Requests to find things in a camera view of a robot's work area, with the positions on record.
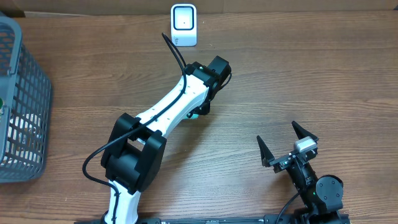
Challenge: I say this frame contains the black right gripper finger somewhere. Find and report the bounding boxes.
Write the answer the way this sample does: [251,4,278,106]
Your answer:
[256,136,275,167]
[292,121,318,141]

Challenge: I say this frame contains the teal tissue pack wrapper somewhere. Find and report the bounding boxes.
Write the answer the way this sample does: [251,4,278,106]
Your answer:
[186,113,198,119]

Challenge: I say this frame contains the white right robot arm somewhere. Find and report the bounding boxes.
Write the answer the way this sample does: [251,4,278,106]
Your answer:
[256,121,350,223]

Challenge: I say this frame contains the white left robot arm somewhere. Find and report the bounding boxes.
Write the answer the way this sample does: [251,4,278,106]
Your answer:
[100,56,231,223]

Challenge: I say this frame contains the white barcode scanner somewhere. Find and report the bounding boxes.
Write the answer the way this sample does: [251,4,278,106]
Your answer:
[170,3,198,47]

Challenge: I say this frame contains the grey plastic basket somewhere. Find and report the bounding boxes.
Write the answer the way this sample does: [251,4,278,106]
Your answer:
[1,14,53,184]

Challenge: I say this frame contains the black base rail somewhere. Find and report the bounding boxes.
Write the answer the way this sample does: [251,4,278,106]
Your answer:
[75,215,351,224]

